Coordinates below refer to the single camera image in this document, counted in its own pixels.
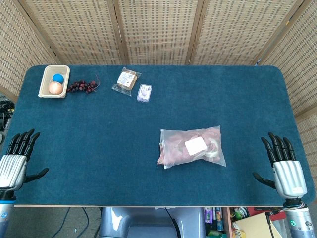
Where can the wooden shelf with packaged goods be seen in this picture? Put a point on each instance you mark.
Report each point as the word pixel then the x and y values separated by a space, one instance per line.
pixel 218 220

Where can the packaged sandwich in clear wrap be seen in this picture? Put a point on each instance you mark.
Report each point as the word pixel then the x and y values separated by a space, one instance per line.
pixel 126 79

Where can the woven wicker folding screen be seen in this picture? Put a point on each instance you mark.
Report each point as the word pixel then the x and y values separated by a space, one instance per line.
pixel 161 29

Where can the blue felt table mat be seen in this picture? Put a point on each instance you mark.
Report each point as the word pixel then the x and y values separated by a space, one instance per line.
pixel 111 148

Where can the beige rectangular tray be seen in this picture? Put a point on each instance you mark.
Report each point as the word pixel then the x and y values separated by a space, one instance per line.
pixel 44 85

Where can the orange round fruit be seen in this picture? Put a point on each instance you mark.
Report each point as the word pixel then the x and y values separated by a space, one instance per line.
pixel 55 88

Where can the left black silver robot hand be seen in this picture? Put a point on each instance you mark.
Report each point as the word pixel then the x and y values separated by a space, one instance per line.
pixel 13 168

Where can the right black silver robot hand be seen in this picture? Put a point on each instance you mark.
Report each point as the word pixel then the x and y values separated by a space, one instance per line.
pixel 289 176

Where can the dark red grape bunch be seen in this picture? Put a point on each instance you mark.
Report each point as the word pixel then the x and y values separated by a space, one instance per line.
pixel 79 86

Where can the small purple plastic box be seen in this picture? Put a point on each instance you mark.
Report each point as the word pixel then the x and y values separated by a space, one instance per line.
pixel 144 93

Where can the transparent plastic zip bag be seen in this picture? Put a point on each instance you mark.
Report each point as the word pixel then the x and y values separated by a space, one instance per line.
pixel 220 160

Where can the grey robot torso base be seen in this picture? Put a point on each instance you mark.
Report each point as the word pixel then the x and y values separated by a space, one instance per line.
pixel 138 223

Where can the blue ball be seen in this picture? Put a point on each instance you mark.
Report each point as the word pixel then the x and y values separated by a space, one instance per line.
pixel 58 78

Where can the yellow paper folder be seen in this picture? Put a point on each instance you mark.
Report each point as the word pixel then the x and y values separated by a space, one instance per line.
pixel 257 225

